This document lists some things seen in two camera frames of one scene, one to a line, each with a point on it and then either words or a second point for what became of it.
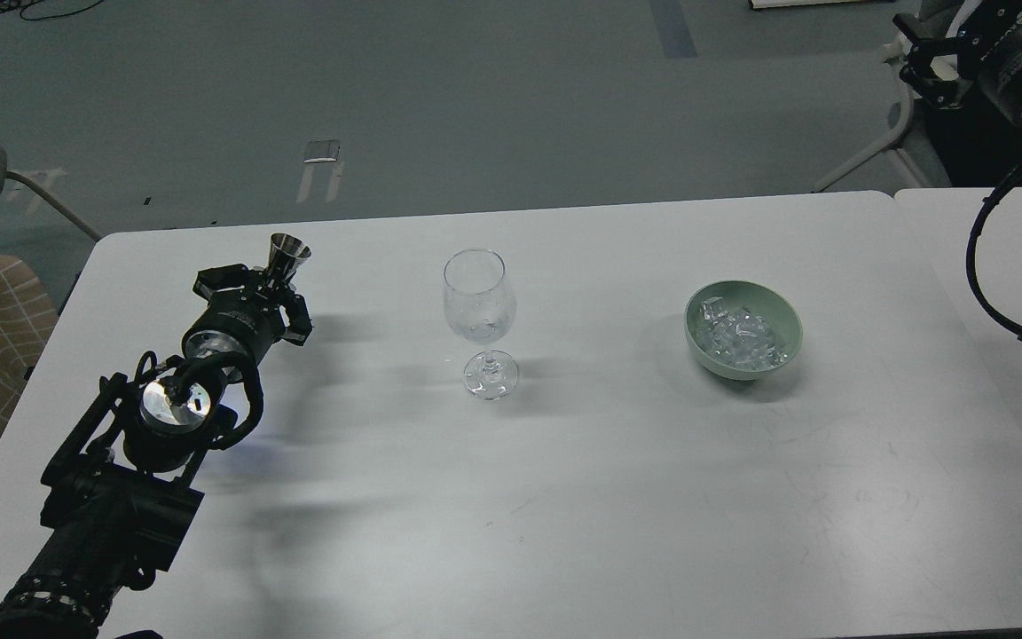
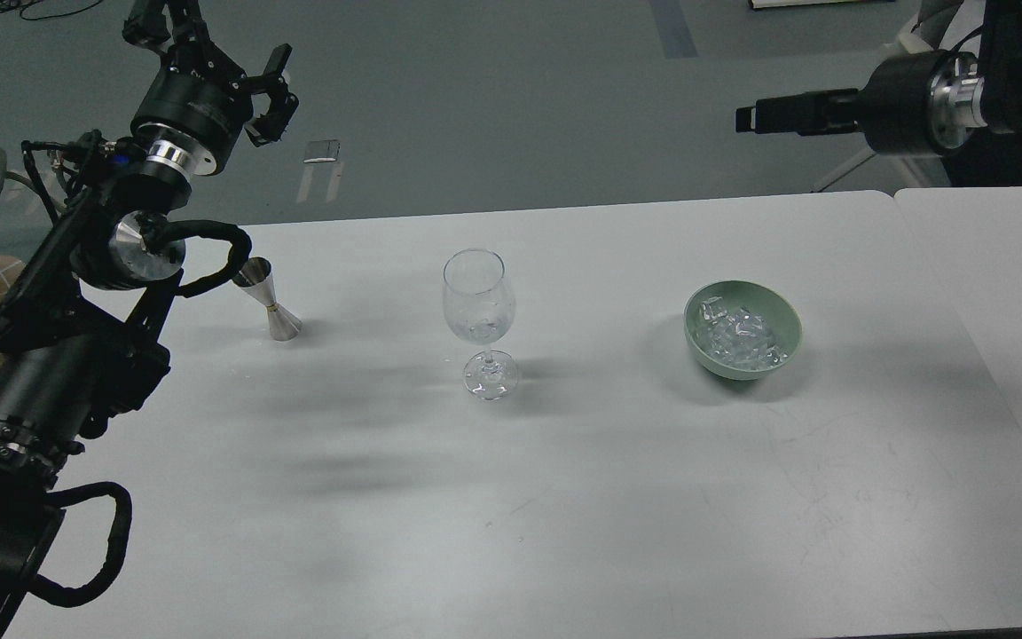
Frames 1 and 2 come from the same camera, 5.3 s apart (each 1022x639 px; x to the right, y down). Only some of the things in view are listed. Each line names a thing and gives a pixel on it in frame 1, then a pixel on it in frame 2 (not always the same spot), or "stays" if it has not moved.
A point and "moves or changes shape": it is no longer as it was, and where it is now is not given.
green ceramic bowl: x=741 y=329 stays
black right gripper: x=1018 y=46 to x=914 y=104
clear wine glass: x=480 y=303 stays
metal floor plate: x=322 y=151 stays
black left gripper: x=244 y=320 to x=194 y=102
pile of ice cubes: x=737 y=337 stays
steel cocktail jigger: x=286 y=252 moves or changes shape
